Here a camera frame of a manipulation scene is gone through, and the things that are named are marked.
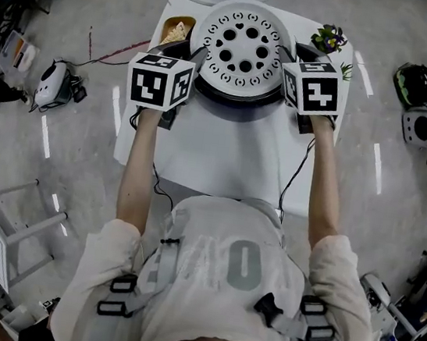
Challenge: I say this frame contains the white perforated steamer tray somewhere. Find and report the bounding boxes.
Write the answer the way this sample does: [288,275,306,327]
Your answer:
[185,0,296,98]

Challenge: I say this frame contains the grey chest harness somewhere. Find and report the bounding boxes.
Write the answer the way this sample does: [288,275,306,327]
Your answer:
[91,225,347,341]

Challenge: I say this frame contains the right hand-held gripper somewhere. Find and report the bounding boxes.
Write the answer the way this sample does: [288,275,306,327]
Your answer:
[266,40,349,140]

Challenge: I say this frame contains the white rounded floor device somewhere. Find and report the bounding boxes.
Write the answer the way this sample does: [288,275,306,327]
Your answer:
[30,55,77,114]

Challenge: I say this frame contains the white grey device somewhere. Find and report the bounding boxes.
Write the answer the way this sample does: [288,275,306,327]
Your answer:
[350,270,409,341]

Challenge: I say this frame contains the person's white t-shirt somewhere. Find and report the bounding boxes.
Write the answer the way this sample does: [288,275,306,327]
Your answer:
[48,172,390,341]

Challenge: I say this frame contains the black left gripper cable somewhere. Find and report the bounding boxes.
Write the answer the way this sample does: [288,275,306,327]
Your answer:
[116,108,187,213]

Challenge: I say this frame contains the potted purple flower plant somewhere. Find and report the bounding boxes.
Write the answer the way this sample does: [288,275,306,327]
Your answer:
[308,20,351,59]

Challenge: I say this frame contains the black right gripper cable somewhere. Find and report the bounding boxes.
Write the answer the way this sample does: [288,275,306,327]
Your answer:
[274,133,318,225]

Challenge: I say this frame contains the person's left forearm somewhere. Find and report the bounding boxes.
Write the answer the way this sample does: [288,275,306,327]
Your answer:
[111,104,169,239]

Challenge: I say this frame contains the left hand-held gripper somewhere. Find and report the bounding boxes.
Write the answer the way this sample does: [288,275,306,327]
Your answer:
[120,32,210,135]

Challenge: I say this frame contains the open box with papers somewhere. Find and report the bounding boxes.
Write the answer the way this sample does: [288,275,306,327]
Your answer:
[0,27,44,76]

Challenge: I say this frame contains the black helmet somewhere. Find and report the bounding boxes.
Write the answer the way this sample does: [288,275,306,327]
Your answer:
[389,60,427,109]

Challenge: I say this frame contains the small green plant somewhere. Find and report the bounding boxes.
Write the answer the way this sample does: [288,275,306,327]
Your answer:
[337,61,355,83]

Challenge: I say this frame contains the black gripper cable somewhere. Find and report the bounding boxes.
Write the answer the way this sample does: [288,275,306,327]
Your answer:
[116,108,187,213]
[274,133,318,225]

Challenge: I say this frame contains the yellow rectangular dish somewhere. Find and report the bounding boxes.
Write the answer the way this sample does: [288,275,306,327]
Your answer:
[158,12,199,50]

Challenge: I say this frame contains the small black box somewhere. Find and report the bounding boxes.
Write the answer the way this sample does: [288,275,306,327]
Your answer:
[69,82,90,105]

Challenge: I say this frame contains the person's right forearm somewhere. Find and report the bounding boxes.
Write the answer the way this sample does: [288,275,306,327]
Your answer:
[293,115,356,250]

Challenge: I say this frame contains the pale crackers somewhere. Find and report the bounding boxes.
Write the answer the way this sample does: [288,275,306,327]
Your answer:
[164,19,192,47]

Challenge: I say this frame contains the red floor cable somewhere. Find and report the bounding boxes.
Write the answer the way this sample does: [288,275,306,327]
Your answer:
[81,0,160,76]

